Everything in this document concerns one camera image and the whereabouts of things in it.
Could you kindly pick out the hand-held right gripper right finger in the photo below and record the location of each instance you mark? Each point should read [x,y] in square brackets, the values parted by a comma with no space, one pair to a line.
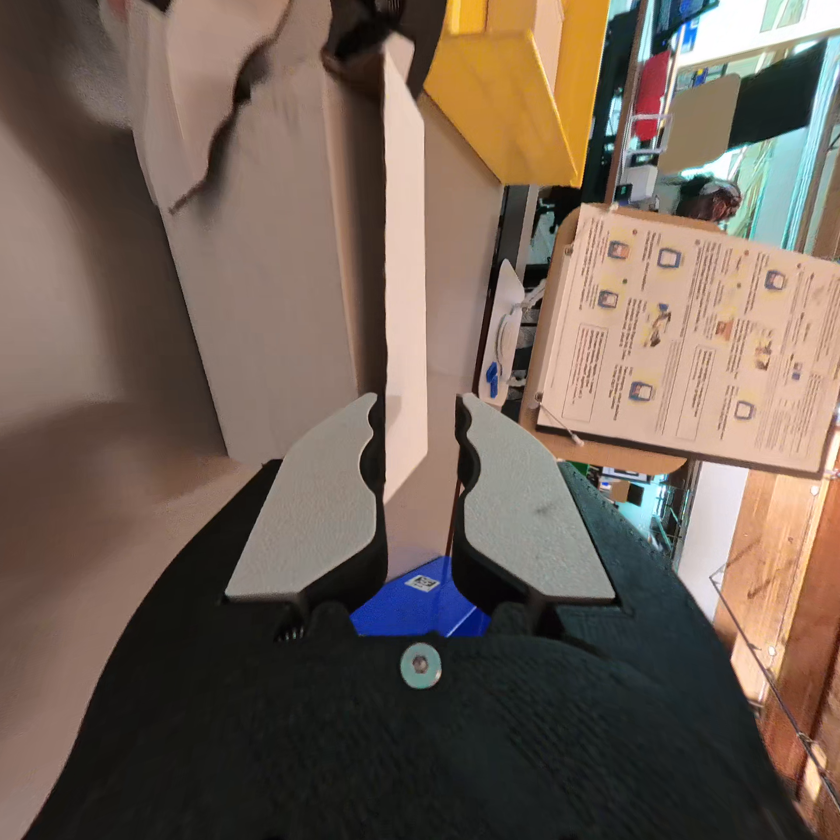
[531,525]

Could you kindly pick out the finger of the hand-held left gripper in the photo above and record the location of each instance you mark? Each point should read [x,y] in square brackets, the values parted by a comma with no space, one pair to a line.
[184,98]

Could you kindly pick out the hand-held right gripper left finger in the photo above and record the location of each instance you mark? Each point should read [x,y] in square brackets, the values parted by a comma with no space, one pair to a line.
[315,518]

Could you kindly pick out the yellow plastic bin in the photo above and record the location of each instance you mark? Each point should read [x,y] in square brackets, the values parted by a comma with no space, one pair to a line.
[512,98]

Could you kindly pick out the blue plastic bin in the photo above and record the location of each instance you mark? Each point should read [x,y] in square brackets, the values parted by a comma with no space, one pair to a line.
[407,610]

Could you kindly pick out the grey desk with wooden edge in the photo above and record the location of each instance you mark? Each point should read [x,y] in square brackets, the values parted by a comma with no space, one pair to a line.
[627,98]

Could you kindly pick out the white stand base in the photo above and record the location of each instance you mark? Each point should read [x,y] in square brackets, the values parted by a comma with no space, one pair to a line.
[508,289]

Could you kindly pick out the red plastic container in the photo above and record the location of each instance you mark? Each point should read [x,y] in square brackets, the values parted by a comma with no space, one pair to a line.
[653,92]

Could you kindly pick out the printed instruction sheet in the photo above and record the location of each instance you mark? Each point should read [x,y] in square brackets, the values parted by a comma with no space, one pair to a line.
[689,341]

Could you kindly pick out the wooden shelf unit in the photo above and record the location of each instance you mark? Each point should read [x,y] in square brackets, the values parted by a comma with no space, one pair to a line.
[787,558]

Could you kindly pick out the black monitor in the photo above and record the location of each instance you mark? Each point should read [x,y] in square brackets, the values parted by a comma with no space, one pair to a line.
[778,98]

